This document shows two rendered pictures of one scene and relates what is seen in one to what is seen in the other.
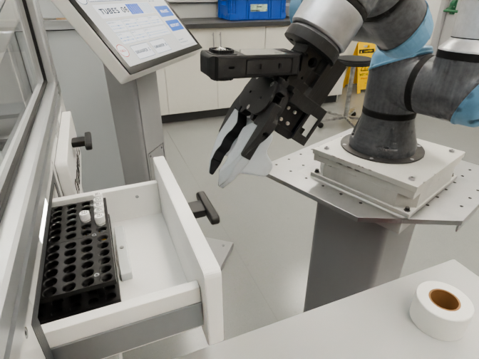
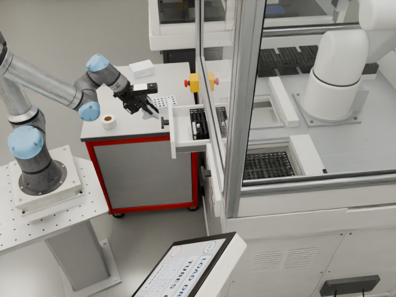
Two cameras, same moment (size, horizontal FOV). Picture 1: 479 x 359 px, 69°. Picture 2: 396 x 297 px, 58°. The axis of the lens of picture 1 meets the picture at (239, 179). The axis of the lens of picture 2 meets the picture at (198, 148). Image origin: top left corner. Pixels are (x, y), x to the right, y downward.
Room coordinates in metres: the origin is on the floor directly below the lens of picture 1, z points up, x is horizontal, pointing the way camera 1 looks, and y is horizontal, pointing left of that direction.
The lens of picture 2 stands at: (1.49, 0.53, 1.94)
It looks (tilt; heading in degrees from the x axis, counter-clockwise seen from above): 45 degrees down; 197
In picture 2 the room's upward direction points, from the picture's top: 1 degrees counter-clockwise
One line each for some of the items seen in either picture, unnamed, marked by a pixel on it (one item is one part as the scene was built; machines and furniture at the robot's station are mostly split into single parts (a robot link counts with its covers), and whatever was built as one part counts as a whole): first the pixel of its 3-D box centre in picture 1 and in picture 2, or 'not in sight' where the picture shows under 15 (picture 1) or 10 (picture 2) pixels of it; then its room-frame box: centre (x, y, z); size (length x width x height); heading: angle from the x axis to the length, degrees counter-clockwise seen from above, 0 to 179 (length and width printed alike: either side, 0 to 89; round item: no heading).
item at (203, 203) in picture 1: (199, 209); (165, 122); (0.39, 0.06, 0.91); 0.07 x 0.04 x 0.01; 22
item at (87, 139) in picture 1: (81, 141); (206, 173); (0.63, 0.31, 0.91); 0.07 x 0.04 x 0.01; 22
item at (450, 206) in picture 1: (376, 190); (47, 198); (0.79, -0.36, 0.70); 0.45 x 0.44 x 0.12; 131
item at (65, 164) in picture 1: (70, 158); (213, 178); (0.62, 0.33, 0.87); 0.29 x 0.02 x 0.11; 22
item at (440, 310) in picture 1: (440, 309); (108, 121); (0.33, -0.28, 0.78); 0.07 x 0.07 x 0.04
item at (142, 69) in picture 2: not in sight; (142, 69); (-0.15, -0.29, 0.79); 0.13 x 0.09 x 0.05; 131
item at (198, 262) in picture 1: (181, 232); (171, 127); (0.38, 0.08, 0.87); 0.29 x 0.02 x 0.11; 22
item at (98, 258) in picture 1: (102, 235); (193, 121); (0.34, 0.17, 0.90); 0.18 x 0.02 x 0.01; 22
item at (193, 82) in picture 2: not in sight; (193, 82); (0.03, 0.08, 0.88); 0.07 x 0.05 x 0.07; 22
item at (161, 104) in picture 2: not in sight; (164, 104); (0.12, -0.06, 0.78); 0.12 x 0.08 x 0.04; 120
